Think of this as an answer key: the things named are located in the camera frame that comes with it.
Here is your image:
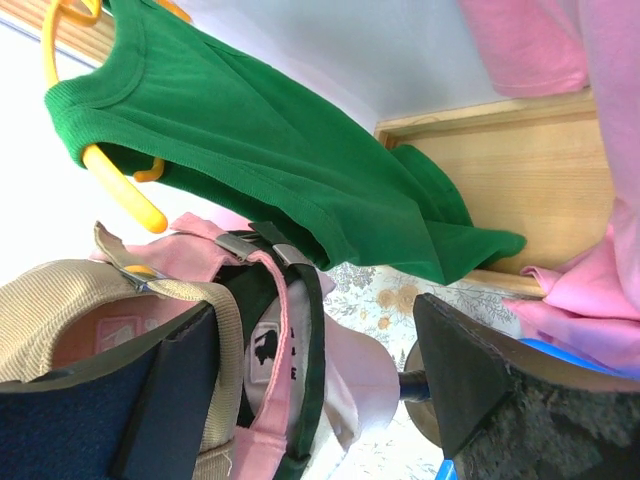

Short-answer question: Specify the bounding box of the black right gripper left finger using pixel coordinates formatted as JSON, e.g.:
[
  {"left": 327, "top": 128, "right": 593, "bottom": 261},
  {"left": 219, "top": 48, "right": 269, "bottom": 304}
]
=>
[{"left": 1, "top": 302, "right": 220, "bottom": 479}]

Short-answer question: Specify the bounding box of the beige mannequin head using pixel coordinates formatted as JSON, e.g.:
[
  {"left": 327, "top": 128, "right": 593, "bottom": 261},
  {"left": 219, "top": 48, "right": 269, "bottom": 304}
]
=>
[{"left": 324, "top": 316, "right": 399, "bottom": 449}]

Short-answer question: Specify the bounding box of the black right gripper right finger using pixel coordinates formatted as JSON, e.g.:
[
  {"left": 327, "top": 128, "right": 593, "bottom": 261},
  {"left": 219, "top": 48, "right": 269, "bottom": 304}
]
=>
[{"left": 413, "top": 294, "right": 639, "bottom": 479}]

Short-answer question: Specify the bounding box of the white baseball cap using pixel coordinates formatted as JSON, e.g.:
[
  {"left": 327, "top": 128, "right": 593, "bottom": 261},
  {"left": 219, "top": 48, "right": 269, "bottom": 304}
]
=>
[{"left": 238, "top": 280, "right": 369, "bottom": 458}]

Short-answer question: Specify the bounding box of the wooden clothes rack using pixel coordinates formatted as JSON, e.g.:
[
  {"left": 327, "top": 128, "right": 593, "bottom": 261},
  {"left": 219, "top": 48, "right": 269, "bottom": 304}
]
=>
[{"left": 0, "top": 9, "right": 616, "bottom": 299}]

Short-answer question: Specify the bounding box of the pink baseball cap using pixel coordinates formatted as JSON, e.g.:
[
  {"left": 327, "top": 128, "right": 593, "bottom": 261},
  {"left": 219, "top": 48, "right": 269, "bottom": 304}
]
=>
[{"left": 52, "top": 212, "right": 337, "bottom": 480}]

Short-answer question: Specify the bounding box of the khaki baseball cap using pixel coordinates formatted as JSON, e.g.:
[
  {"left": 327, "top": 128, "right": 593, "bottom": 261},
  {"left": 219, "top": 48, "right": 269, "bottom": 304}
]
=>
[{"left": 0, "top": 220, "right": 246, "bottom": 480}]

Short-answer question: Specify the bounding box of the green tank top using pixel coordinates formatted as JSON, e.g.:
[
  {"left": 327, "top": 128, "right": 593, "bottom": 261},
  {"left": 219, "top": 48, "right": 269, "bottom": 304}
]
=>
[{"left": 45, "top": 1, "right": 526, "bottom": 285}]

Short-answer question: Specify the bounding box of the blue plastic bin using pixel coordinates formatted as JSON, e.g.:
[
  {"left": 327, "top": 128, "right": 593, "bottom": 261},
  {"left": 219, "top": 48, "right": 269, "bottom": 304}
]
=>
[{"left": 435, "top": 338, "right": 622, "bottom": 480}]

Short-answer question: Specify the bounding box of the yellow clothes hanger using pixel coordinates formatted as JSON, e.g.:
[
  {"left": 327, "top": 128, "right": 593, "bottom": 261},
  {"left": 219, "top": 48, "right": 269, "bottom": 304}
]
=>
[{"left": 40, "top": 0, "right": 194, "bottom": 235}]

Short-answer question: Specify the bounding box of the pink t-shirt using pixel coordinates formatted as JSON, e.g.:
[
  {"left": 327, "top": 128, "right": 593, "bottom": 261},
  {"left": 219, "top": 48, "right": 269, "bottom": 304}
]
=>
[{"left": 457, "top": 0, "right": 640, "bottom": 374}]

